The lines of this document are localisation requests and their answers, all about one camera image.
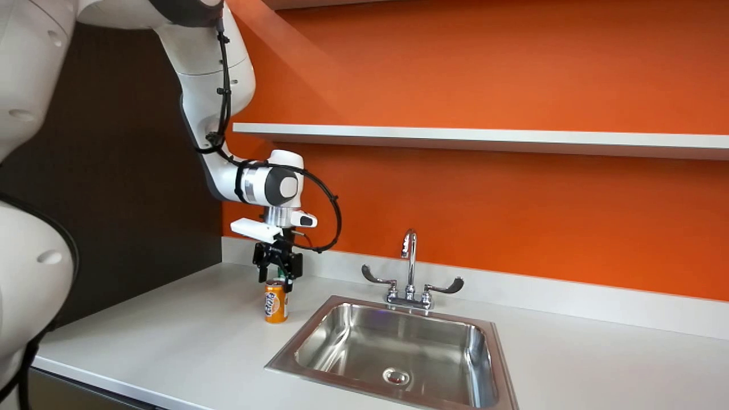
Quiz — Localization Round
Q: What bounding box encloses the white backsplash strip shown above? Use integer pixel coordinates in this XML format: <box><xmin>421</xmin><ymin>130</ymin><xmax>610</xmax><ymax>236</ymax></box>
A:
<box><xmin>221</xmin><ymin>235</ymin><xmax>729</xmax><ymax>342</ymax></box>

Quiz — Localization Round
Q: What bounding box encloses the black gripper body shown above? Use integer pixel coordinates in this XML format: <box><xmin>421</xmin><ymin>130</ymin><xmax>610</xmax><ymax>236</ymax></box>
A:
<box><xmin>250</xmin><ymin>239</ymin><xmax>306</xmax><ymax>280</ymax></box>

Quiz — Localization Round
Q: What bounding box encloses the white wall shelf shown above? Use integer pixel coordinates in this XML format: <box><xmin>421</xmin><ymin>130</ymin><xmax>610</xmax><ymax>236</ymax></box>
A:
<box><xmin>229</xmin><ymin>120</ymin><xmax>729</xmax><ymax>162</ymax></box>

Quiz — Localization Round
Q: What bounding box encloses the stainless steel sink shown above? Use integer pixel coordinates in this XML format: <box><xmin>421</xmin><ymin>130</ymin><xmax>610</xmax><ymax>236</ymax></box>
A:
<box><xmin>264</xmin><ymin>293</ymin><xmax>521</xmax><ymax>410</ymax></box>

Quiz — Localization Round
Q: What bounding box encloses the chrome faucet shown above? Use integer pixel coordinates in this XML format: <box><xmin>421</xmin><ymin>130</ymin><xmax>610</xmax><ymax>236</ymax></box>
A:
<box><xmin>360</xmin><ymin>228</ymin><xmax>466</xmax><ymax>316</ymax></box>

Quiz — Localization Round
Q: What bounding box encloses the orange soda can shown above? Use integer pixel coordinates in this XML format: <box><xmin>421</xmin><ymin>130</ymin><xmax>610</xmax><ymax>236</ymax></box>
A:
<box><xmin>262</xmin><ymin>280</ymin><xmax>291</xmax><ymax>326</ymax></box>

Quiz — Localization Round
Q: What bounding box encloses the dark wood cabinet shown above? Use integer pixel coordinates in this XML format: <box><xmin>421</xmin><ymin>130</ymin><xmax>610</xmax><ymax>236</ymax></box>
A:
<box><xmin>0</xmin><ymin>20</ymin><xmax>225</xmax><ymax>328</ymax></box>

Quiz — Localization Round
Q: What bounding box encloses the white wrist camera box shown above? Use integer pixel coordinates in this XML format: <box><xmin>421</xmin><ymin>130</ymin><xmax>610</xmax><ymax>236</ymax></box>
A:
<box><xmin>227</xmin><ymin>212</ymin><xmax>319</xmax><ymax>246</ymax></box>

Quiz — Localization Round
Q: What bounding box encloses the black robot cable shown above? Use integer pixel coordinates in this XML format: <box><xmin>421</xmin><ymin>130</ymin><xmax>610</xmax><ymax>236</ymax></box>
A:
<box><xmin>193</xmin><ymin>26</ymin><xmax>344</xmax><ymax>255</ymax></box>

